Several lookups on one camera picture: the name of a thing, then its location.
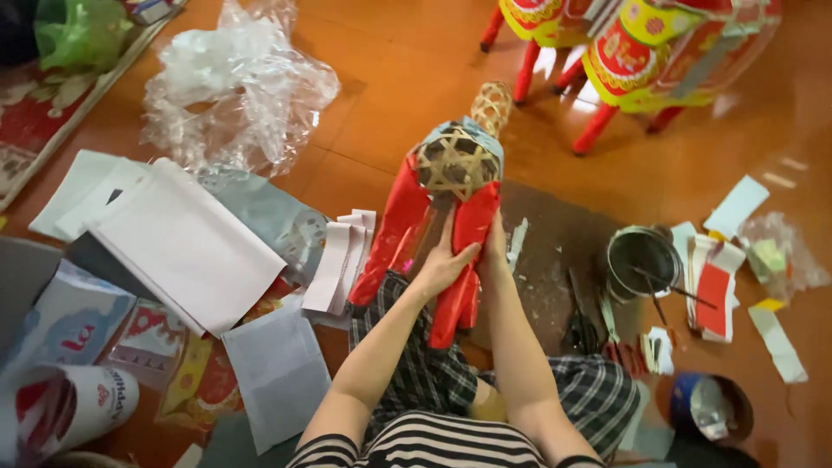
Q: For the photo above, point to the person's left hand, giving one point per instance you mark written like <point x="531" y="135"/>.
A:
<point x="441" y="266"/>

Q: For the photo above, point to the person's right hand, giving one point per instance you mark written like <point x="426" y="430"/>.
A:
<point x="496" y="257"/>

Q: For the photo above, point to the person's right fingers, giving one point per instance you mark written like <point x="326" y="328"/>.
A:
<point x="497" y="227"/>

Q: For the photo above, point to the bamboo frame with red paper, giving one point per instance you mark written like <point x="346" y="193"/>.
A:
<point x="458" y="166"/>

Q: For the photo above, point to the dark stained work board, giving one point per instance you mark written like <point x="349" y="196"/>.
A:
<point x="552" y="247"/>

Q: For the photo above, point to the black scissors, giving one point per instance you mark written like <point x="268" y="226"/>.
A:
<point x="580" y="325"/>

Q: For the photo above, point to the metal glue pot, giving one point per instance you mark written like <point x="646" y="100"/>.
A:
<point x="640" y="260"/>

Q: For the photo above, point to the stack of white paper strips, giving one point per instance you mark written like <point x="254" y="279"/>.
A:
<point x="338" y="263"/>

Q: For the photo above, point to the checked trousers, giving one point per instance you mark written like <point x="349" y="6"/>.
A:
<point x="416" y="370"/>

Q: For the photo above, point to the thin glue stick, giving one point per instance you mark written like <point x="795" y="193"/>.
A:
<point x="655" y="300"/>
<point x="682" y="289"/>

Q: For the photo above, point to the small paper scrap pile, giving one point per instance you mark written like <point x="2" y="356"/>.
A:
<point x="658" y="351"/>

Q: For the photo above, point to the small red paper horse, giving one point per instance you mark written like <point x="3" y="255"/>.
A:
<point x="533" y="26"/>

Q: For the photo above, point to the silver patterned plastic sheet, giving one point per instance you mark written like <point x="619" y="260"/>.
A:
<point x="273" y="214"/>

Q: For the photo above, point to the red and white paper stack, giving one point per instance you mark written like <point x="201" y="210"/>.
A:
<point x="714" y="296"/>

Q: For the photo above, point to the striped shirt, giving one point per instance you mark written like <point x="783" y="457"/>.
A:
<point x="429" y="445"/>

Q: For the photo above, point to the large red paper horse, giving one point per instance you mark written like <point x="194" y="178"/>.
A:
<point x="663" y="58"/>

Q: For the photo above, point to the white paper piece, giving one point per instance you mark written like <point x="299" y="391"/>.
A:
<point x="736" y="207"/>

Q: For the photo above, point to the grey-white paper sheet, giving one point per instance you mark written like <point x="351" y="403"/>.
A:
<point x="276" y="374"/>

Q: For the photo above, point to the blue tape roll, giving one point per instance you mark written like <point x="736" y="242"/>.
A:
<point x="712" y="404"/>

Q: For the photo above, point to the clear bag of paper scraps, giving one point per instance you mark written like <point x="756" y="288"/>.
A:
<point x="777" y="257"/>

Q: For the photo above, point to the crumpled clear plastic wrap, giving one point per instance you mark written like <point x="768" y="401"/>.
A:
<point x="240" y="91"/>

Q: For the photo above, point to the white strip with yellow end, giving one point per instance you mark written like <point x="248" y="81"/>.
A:
<point x="777" y="344"/>

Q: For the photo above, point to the stack of white paper sheets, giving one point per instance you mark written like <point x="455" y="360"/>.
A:
<point x="182" y="247"/>

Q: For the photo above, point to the colourful printed paper sheets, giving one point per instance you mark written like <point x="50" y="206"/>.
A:
<point x="195" y="377"/>

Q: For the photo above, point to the small printed box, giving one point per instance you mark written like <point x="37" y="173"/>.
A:
<point x="149" y="9"/>

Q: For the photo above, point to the blue and white printed paper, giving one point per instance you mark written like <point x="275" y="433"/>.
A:
<point x="65" y="318"/>

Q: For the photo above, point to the roll of printed white paper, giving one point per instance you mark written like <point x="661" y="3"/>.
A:
<point x="78" y="406"/>

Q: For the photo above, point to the green plastic bag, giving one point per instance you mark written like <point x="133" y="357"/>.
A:
<point x="81" y="32"/>

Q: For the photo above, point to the floral patterned mat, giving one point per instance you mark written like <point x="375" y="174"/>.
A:
<point x="39" y="110"/>

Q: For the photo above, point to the grey flat board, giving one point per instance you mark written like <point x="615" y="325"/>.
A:
<point x="23" y="279"/>

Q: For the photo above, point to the dark bag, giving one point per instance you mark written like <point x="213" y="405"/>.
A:
<point x="16" y="29"/>

